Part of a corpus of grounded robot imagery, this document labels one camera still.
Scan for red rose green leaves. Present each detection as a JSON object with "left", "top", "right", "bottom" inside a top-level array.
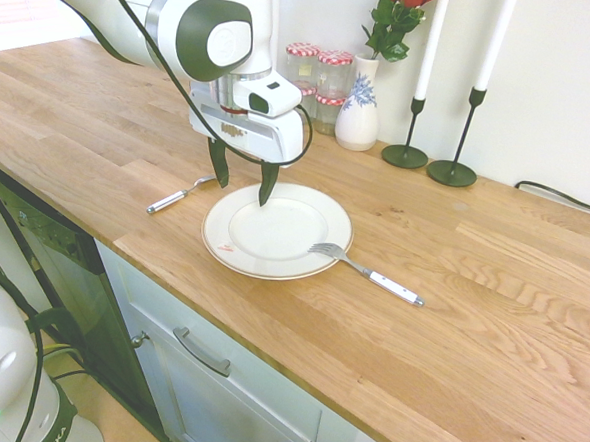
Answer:
[{"left": 359, "top": 0, "right": 443, "bottom": 66}]

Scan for silver drawer handle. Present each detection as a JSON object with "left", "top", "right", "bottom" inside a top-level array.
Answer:
[{"left": 169, "top": 326, "right": 235, "bottom": 378}]

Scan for dark dishwasher front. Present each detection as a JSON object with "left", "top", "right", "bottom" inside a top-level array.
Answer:
[{"left": 0, "top": 156, "right": 180, "bottom": 440}]

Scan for white taper candle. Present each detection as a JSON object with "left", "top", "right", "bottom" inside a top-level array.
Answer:
[
  {"left": 413, "top": 0, "right": 451, "bottom": 102},
  {"left": 472, "top": 0, "right": 519, "bottom": 94}
]

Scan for white-handled metal fork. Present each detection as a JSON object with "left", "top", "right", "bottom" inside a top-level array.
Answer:
[{"left": 303, "top": 240, "right": 430, "bottom": 309}]

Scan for black power cable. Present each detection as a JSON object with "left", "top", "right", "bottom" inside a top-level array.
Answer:
[{"left": 511, "top": 179, "right": 590, "bottom": 245}]

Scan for white-handled metal spoon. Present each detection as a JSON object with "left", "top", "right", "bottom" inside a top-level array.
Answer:
[{"left": 145, "top": 170, "right": 219, "bottom": 221}]

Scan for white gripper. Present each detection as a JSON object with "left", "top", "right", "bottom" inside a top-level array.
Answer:
[{"left": 182, "top": 79, "right": 307, "bottom": 211}]

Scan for white vase blue floral print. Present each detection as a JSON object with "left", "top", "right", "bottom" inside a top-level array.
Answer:
[{"left": 332, "top": 51, "right": 385, "bottom": 154}]

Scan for glass jar red gingham lid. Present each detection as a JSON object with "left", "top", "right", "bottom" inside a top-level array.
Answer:
[
  {"left": 315, "top": 48, "right": 356, "bottom": 100},
  {"left": 293, "top": 83, "right": 319, "bottom": 124},
  {"left": 282, "top": 40, "right": 323, "bottom": 91},
  {"left": 312, "top": 93, "right": 349, "bottom": 138}
]

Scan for short black candle holder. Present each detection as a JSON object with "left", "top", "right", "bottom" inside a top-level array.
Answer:
[{"left": 379, "top": 93, "right": 433, "bottom": 171}]

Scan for white gold-rimmed plate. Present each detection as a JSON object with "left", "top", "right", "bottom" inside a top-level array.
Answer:
[{"left": 198, "top": 177, "right": 358, "bottom": 287}]

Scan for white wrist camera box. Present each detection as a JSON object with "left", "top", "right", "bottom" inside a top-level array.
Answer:
[{"left": 230, "top": 71, "right": 306, "bottom": 120}]

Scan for tall black candle holder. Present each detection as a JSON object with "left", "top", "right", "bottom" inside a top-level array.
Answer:
[{"left": 424, "top": 84, "right": 484, "bottom": 189}]

